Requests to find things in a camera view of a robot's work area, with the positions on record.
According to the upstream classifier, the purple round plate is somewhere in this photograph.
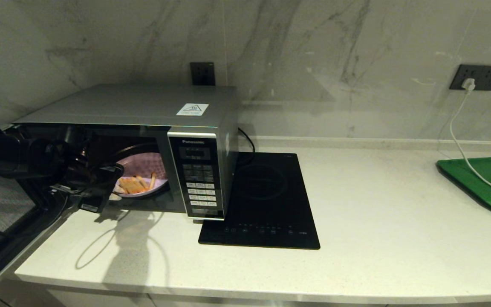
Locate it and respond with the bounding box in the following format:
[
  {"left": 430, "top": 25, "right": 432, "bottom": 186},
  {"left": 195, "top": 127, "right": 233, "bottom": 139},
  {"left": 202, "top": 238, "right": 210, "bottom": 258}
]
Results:
[{"left": 113, "top": 152, "right": 170, "bottom": 199}]

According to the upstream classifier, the glass microwave turntable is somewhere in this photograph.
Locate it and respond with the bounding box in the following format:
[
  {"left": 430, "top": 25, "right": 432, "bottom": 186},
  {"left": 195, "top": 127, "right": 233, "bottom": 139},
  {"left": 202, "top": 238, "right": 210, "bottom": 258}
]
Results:
[{"left": 111, "top": 143, "right": 171, "bottom": 202}]

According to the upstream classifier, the silver Panasonic microwave oven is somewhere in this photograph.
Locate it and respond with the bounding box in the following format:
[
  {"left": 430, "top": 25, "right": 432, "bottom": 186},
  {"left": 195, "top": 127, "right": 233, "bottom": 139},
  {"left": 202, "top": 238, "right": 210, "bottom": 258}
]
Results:
[{"left": 13, "top": 84, "right": 240, "bottom": 221}]

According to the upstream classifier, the white warning sticker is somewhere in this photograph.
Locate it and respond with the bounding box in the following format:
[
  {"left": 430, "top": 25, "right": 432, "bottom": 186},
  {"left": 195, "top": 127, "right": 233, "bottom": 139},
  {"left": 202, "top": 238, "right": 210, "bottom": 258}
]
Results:
[{"left": 176, "top": 103, "right": 209, "bottom": 116}]

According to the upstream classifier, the black induction cooktop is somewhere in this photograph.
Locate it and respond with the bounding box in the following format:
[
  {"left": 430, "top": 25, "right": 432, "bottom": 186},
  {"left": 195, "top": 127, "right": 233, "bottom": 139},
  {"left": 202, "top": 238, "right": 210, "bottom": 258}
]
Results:
[{"left": 198, "top": 152, "right": 321, "bottom": 250}]

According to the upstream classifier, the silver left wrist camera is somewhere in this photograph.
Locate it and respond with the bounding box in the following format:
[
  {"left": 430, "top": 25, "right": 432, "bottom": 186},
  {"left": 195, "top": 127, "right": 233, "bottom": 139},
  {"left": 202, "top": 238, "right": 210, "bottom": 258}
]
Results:
[{"left": 78, "top": 196, "right": 111, "bottom": 214}]

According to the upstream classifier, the small black wall socket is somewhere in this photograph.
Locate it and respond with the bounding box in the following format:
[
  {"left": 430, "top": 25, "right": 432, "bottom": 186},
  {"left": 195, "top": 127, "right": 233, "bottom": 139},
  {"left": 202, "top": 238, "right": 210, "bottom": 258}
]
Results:
[{"left": 190, "top": 62, "right": 216, "bottom": 86}]

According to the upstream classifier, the white power cable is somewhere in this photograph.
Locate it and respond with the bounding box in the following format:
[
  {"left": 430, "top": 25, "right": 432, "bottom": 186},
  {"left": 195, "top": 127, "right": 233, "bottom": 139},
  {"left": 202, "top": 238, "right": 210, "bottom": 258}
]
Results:
[{"left": 449, "top": 89, "right": 491, "bottom": 195}]

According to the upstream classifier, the wide black wall socket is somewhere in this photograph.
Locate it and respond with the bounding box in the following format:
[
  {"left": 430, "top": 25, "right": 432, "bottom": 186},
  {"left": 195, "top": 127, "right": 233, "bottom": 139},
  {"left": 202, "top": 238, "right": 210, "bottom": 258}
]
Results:
[{"left": 450, "top": 64, "right": 491, "bottom": 91}]

